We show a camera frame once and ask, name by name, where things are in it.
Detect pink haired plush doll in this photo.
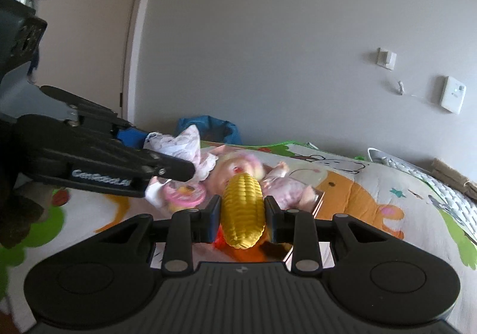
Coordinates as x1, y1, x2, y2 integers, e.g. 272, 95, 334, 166
205, 145, 318, 213

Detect yellow toy corn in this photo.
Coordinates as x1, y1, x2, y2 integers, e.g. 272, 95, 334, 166
221, 173, 266, 249

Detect orange plastic toy cup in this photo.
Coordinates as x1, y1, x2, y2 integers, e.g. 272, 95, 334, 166
213, 227, 263, 255

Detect blue bag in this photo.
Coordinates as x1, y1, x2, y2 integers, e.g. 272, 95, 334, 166
175, 115, 243, 145

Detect colourful play mat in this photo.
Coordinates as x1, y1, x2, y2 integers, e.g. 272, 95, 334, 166
1, 143, 476, 333

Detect folded brown towel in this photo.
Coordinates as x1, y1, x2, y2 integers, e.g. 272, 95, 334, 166
431, 158, 477, 201

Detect white cable with plug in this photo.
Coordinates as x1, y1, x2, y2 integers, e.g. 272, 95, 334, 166
385, 71, 442, 107

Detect white wall thermostat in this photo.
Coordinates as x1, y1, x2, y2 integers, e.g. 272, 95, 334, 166
440, 77, 467, 114

